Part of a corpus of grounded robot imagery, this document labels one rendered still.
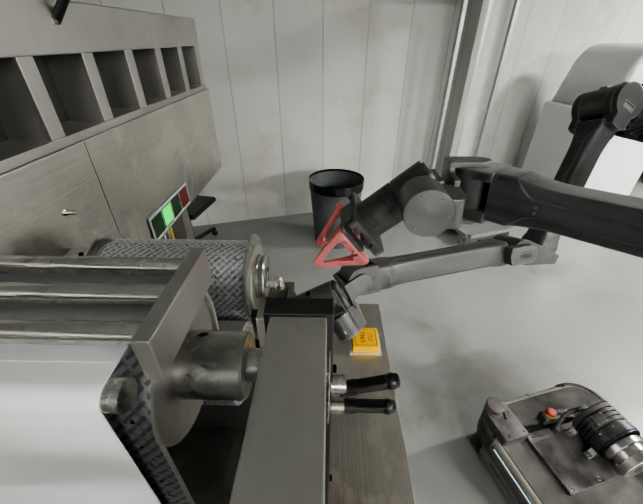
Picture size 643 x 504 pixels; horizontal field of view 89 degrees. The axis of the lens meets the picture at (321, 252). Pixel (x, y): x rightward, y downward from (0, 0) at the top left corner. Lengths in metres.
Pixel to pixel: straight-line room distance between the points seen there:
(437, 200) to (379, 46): 3.08
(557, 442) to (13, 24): 1.94
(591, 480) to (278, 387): 1.60
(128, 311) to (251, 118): 2.98
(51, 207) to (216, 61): 2.57
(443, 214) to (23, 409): 0.38
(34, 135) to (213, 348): 0.53
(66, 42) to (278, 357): 0.70
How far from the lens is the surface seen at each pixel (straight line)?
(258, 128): 3.22
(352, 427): 0.80
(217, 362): 0.32
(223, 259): 0.54
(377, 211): 0.46
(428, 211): 0.39
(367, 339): 0.91
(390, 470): 0.77
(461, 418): 1.97
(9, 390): 0.26
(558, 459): 1.72
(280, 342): 0.22
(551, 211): 0.44
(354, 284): 0.65
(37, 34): 0.76
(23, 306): 0.32
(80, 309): 0.30
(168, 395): 0.33
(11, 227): 0.65
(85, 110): 0.86
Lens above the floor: 1.60
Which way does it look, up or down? 33 degrees down
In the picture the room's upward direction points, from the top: straight up
